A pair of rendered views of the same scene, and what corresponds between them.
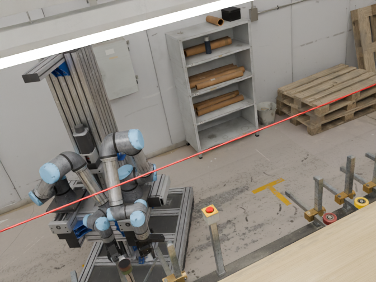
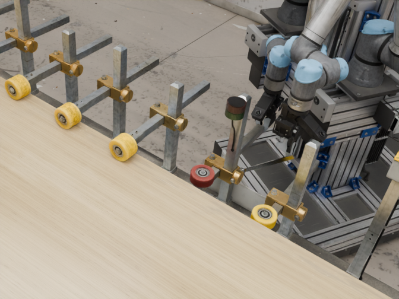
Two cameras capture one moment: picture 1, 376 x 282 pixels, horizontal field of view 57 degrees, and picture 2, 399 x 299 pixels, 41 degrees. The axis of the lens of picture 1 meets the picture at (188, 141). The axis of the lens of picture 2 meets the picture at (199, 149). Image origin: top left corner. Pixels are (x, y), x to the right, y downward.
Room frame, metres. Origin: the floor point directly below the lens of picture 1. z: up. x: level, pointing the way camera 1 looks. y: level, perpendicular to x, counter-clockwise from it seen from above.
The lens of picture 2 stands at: (0.25, -0.47, 2.08)
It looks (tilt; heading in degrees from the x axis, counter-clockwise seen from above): 40 degrees down; 47
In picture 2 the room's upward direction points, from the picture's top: 8 degrees clockwise
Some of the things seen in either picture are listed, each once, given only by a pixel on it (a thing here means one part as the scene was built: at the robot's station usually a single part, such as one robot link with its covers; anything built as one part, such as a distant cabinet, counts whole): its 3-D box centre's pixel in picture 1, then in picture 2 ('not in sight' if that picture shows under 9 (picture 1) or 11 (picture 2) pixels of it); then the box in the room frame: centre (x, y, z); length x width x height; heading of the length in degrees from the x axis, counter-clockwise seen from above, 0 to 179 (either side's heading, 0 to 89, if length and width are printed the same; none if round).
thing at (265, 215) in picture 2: not in sight; (261, 224); (1.18, 0.20, 0.85); 0.08 x 0.08 x 0.11
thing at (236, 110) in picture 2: (125, 264); (236, 105); (1.20, 0.43, 1.16); 0.06 x 0.06 x 0.02
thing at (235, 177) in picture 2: not in sight; (223, 169); (1.24, 0.46, 0.85); 0.13 x 0.06 x 0.05; 108
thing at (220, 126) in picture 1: (215, 88); not in sight; (4.06, -0.47, 0.78); 0.90 x 0.45 x 1.55; 108
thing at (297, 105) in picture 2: (142, 233); (299, 101); (1.39, 0.34, 1.17); 0.08 x 0.08 x 0.05
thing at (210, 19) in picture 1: (214, 20); not in sight; (4.10, -0.57, 1.59); 0.30 x 0.08 x 0.08; 18
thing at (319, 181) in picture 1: (318, 206); not in sight; (1.64, -0.75, 0.87); 0.03 x 0.03 x 0.48; 18
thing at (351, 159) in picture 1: (348, 185); not in sight; (1.72, -0.98, 0.92); 0.03 x 0.03 x 0.48; 18
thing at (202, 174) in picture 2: not in sight; (200, 183); (1.12, 0.44, 0.85); 0.08 x 0.08 x 0.11
